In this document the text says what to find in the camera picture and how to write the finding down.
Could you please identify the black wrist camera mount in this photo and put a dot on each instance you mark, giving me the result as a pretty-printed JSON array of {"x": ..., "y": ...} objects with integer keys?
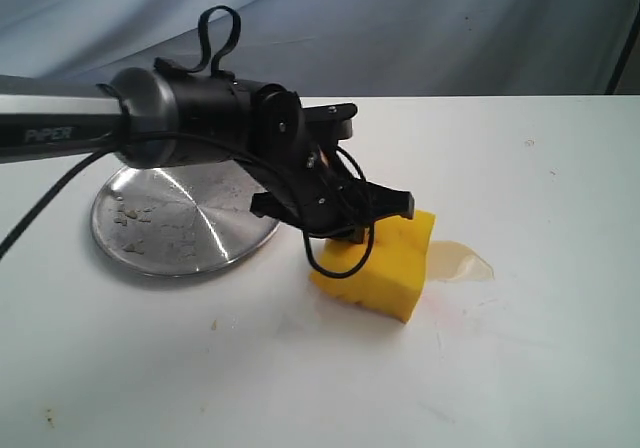
[{"x": 330, "y": 123}]

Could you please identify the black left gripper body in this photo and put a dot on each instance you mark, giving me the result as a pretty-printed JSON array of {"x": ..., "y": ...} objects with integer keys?
[{"x": 326, "y": 200}]

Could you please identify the yellow sponge block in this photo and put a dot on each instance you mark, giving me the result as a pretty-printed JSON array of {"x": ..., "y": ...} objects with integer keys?
[{"x": 392, "y": 280}]

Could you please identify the round stainless steel plate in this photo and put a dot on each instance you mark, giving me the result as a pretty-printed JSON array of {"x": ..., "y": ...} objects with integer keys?
[{"x": 178, "y": 222}]

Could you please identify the grey backdrop cloth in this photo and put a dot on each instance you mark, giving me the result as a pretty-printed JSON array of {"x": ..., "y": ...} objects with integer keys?
[{"x": 333, "y": 47}]

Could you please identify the beige liquid spill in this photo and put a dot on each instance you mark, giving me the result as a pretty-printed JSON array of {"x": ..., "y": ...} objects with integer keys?
[{"x": 450, "y": 261}]

